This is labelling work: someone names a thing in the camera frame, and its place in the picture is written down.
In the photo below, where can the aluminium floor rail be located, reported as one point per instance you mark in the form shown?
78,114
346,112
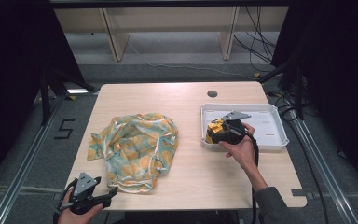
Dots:
21,168
320,168

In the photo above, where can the black tripod stand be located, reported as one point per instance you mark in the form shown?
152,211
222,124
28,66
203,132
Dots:
45,99
297,93

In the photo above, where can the white plastic tray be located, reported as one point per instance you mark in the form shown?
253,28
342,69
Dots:
267,124

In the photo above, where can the light wooden desk frame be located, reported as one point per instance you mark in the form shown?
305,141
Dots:
167,28

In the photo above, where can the orange print fabric bag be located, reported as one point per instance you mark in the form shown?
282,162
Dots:
136,152

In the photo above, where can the yellow and black object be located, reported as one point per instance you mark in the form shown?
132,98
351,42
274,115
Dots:
215,127

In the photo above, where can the person's right hand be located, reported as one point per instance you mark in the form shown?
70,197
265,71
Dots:
242,152

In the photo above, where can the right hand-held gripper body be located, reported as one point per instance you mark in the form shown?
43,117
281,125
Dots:
233,129

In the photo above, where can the person's left hand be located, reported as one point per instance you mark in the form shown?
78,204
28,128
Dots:
74,216

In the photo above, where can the black curtain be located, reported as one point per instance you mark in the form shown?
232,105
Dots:
12,77
338,77

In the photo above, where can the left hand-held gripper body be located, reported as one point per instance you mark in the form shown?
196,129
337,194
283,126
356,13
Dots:
82,193

